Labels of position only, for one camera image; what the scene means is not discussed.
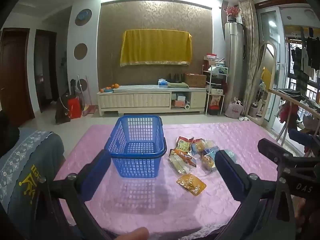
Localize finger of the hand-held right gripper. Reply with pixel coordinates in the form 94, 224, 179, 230
257, 138, 294, 165
287, 129, 320, 153

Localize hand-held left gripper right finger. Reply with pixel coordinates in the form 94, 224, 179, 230
214, 150, 299, 240

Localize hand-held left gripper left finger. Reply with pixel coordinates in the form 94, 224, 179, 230
30, 149, 118, 240

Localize blue snack packet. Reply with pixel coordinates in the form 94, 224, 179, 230
203, 141, 220, 157
223, 149, 238, 165

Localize clear packet orange snack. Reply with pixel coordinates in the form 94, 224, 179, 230
201, 155, 218, 172

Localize golden brown snack packet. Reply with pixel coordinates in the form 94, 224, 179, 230
176, 174, 207, 196

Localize blue plastic basket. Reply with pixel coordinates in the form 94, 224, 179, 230
104, 115, 167, 178

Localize clear cracker packet purple label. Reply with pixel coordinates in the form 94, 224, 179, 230
168, 154, 192, 175

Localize person's right hand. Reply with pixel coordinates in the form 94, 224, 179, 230
296, 197, 320, 221

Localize person's left hand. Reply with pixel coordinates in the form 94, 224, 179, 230
117, 227, 150, 240

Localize red garment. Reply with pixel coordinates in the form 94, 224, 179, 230
279, 102, 300, 130

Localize wooden drying rack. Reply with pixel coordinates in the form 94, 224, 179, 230
269, 89, 320, 145

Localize pink bag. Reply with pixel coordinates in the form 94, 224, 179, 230
225, 97, 244, 119

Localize broom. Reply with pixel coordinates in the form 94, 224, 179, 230
82, 75, 97, 117

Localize arched standing mirror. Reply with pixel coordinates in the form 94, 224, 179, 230
250, 41, 278, 130

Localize red bag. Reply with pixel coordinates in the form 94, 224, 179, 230
67, 97, 82, 119

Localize pink tablecloth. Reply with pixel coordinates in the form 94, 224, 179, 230
54, 122, 293, 240

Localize black bag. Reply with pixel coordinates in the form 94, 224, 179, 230
55, 94, 72, 124

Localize grey cover yellow print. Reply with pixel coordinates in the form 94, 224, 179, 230
0, 127, 65, 230

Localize white shelf rack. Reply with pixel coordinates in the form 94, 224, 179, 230
203, 65, 228, 115

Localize hanging dark clothes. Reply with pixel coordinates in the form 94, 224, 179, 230
290, 27, 320, 80

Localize cream television cabinet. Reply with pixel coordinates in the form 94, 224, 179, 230
97, 84, 207, 117

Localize plate of oranges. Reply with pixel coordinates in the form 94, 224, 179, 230
99, 83, 120, 93

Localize boxes in cabinet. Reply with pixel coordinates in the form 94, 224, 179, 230
172, 94, 190, 108

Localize white mop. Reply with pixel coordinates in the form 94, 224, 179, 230
76, 75, 85, 100

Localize patterned beige curtain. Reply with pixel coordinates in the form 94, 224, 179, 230
239, 0, 262, 115

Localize silver tower air conditioner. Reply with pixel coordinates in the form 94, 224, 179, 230
224, 22, 244, 105

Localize brown cardboard box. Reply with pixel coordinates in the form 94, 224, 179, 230
184, 73, 207, 88

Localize glass sliding door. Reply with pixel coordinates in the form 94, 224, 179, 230
257, 6, 285, 130

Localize dark wooden door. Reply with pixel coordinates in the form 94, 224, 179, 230
0, 27, 34, 125

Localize yellow cloth cover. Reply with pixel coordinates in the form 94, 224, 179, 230
120, 29, 193, 67

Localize vase of red flowers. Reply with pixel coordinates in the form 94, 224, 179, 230
224, 5, 241, 22

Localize dark doorway frame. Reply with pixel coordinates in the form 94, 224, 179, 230
34, 29, 59, 113

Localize plain round wall disc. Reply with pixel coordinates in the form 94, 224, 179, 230
74, 43, 88, 60

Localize round wall disc blue plate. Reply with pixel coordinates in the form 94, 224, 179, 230
75, 9, 92, 26

